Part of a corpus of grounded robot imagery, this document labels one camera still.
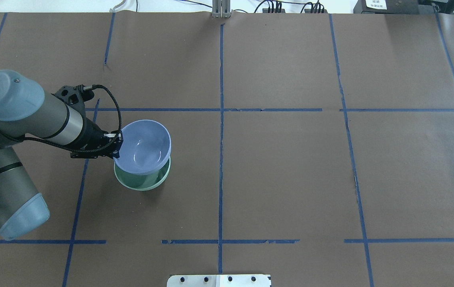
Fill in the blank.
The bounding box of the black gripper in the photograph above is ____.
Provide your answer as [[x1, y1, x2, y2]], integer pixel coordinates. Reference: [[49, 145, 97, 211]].
[[52, 85, 123, 159]]

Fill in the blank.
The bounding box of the blue bowl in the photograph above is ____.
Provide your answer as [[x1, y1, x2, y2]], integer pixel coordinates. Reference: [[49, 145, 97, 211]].
[[114, 120, 171, 175]]

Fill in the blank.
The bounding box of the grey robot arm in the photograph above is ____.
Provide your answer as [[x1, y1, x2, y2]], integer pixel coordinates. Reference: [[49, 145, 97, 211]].
[[0, 69, 123, 240]]

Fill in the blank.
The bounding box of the green bowl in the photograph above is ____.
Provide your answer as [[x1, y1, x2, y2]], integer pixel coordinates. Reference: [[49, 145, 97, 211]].
[[113, 158, 171, 191]]

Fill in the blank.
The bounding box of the black power strip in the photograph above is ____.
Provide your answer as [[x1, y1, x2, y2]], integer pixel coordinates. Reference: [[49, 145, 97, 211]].
[[254, 0, 328, 14]]

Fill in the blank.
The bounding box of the black box with label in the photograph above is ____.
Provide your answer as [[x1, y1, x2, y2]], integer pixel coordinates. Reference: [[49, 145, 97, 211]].
[[353, 0, 419, 14]]

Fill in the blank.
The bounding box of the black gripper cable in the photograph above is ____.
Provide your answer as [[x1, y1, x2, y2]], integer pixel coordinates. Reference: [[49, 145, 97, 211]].
[[20, 84, 123, 153]]

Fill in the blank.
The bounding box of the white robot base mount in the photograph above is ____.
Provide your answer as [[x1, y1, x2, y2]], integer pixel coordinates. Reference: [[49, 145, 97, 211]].
[[166, 274, 272, 287]]

